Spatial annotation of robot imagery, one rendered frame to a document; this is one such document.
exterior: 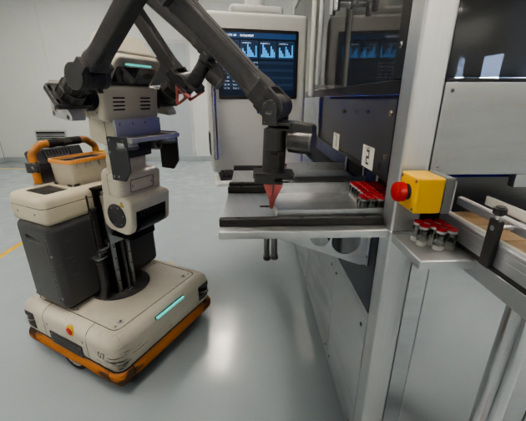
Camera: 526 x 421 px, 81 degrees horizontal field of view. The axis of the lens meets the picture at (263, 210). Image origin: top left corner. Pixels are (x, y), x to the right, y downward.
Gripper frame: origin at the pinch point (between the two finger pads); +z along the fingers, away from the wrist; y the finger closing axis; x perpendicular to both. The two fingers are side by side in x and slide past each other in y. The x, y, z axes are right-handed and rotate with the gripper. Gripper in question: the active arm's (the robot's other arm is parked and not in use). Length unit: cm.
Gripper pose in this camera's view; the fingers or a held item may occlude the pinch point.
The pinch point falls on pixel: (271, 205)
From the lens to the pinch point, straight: 81.3
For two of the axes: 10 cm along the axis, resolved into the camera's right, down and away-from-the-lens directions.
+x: -0.2, -3.5, 9.4
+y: 10.0, 0.3, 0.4
